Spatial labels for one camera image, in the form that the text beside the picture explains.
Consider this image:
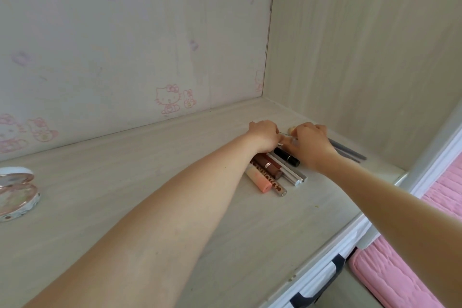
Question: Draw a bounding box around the light wooden side panel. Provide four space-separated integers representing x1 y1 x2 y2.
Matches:
263 0 462 172

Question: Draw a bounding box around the person's right hand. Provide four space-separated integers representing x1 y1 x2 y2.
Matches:
287 122 341 174

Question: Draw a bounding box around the pink quilted mat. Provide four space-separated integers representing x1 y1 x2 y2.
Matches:
348 154 462 308

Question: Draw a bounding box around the red lip gloss tube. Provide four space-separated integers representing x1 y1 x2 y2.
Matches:
266 154 298 186

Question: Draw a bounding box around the white panelled bed frame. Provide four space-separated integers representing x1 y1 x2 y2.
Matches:
395 98 462 218

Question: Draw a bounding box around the rose gold brown lipstick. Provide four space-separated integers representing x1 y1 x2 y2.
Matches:
254 154 283 180

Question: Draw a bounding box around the small black case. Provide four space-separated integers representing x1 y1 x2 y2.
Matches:
273 146 301 168

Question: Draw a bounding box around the dark drawer handle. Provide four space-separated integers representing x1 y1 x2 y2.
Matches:
290 254 347 308

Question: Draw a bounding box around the white wooden drawer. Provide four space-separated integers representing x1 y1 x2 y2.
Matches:
272 210 374 308

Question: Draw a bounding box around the person's right forearm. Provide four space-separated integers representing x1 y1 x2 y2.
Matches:
317 154 462 308

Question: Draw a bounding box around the white round blush compact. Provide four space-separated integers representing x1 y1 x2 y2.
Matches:
0 166 42 223

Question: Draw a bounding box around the person's left hand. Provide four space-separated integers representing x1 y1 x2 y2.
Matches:
247 120 286 153

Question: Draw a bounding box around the person's left forearm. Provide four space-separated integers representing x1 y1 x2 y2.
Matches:
21 133 270 308

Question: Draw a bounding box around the pink cat lip tube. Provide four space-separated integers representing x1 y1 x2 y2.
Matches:
245 166 273 194

